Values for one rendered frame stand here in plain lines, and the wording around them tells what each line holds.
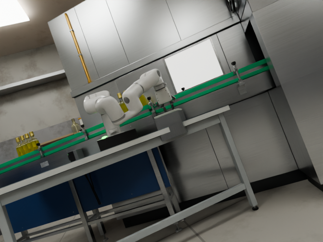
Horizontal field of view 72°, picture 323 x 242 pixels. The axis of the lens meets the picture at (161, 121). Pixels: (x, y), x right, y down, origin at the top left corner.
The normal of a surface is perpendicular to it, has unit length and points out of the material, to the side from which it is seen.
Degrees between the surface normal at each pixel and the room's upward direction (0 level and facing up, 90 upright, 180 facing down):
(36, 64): 90
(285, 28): 90
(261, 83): 90
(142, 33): 90
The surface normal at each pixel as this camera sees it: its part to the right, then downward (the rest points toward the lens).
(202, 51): -0.24, 0.04
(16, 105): 0.20, -0.12
